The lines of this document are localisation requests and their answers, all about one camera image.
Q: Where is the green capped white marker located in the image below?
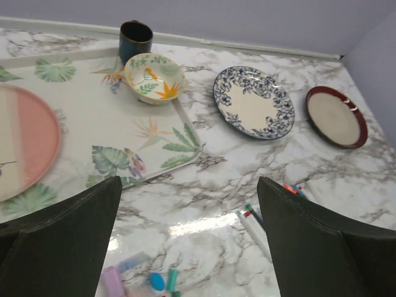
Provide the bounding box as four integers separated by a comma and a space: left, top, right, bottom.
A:
305, 178, 323, 203

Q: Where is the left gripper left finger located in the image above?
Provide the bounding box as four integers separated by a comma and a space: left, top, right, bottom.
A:
1, 176, 123, 296

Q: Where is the floral yellow bowl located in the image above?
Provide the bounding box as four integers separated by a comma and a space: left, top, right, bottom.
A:
124, 53, 188, 105

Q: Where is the floral rectangular tray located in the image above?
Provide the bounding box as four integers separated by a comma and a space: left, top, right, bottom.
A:
1, 48, 201, 222

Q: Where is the purple highlighter cap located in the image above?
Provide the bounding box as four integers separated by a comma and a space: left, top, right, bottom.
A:
101, 267, 127, 297

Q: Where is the blue floral plate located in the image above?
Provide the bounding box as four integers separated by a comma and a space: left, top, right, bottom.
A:
213, 66, 295, 140

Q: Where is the small pen cap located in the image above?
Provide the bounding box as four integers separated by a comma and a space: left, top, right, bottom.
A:
118, 252, 149, 273

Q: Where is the black cup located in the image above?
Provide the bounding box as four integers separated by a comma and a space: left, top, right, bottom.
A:
119, 20, 153, 65

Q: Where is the red rimmed brown plate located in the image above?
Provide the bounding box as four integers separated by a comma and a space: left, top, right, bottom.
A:
305, 86, 368, 149

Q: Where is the teal marker cap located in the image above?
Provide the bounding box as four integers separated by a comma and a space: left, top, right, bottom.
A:
166, 269, 179, 292

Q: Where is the blue highlighter cap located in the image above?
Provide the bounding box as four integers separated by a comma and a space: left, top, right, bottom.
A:
149, 272, 165, 291

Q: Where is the orange black highlighter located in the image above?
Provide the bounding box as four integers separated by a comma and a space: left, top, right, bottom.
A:
283, 184, 298, 194

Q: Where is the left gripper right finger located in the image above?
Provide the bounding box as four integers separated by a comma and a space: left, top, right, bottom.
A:
257, 177, 395, 296

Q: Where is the teal capped white marker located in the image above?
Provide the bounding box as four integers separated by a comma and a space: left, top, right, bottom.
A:
236, 211, 272, 263

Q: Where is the dark green pen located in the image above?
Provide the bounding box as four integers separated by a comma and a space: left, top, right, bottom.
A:
245, 204, 263, 224

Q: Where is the pink cream round plate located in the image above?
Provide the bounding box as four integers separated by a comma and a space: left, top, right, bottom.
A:
1, 83, 61, 202

